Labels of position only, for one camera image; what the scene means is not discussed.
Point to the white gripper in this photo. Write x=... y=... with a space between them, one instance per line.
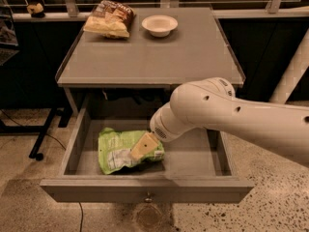
x=156 y=126

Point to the green rice chip bag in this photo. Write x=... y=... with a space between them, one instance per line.
x=114 y=150

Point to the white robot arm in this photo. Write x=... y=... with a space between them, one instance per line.
x=211 y=103

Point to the open grey drawer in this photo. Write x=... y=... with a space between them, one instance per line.
x=197 y=167

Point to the metal drawer knob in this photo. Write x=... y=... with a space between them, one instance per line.
x=148 y=198

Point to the grey cabinet with counter top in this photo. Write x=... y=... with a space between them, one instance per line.
x=195 y=50

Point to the brown yellow chip bag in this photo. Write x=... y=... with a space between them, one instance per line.
x=110 y=19

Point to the white bowl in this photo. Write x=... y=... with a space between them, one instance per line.
x=159 y=26

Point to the small yellow object on ledge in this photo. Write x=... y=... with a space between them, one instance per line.
x=36 y=10

